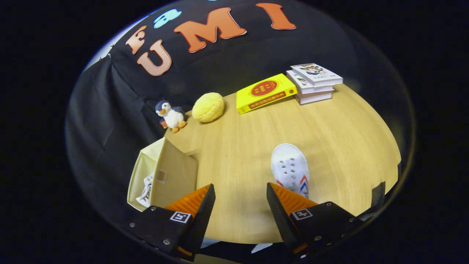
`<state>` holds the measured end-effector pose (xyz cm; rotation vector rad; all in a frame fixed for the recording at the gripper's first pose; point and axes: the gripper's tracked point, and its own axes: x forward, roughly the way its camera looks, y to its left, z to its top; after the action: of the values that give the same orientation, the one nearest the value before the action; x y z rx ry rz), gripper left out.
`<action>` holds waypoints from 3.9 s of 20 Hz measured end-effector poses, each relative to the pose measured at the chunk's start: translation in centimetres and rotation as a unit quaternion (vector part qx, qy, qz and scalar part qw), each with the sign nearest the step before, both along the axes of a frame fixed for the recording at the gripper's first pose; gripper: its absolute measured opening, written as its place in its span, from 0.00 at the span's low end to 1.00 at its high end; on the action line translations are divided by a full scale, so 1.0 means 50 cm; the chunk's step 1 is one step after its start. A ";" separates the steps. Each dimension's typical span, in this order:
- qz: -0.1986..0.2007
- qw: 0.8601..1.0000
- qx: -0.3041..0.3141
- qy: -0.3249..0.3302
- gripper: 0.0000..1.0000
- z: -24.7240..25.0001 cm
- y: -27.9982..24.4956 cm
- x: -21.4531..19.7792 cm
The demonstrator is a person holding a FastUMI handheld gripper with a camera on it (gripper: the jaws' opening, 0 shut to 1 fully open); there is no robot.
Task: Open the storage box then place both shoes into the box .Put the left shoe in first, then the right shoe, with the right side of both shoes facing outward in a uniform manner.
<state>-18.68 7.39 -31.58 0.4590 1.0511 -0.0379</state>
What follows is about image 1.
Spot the white canvas shoe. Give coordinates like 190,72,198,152
136,172,154,208
270,143,310,199

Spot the black backdrop cloth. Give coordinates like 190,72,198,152
66,0,403,220

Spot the white illustrated cover book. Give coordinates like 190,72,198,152
291,63,344,87

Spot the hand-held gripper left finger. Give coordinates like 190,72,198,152
128,183,217,261

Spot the brown spine paperback book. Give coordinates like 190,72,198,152
295,92,333,106

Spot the beige fabric storage box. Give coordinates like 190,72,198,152
127,137,199,212

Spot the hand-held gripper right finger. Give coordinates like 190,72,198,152
266,182,367,257

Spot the penguin plush toy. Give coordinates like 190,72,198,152
155,100,187,133

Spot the yellow book with red circle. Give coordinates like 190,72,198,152
236,73,298,114

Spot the yellow plush bun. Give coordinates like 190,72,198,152
192,92,225,123

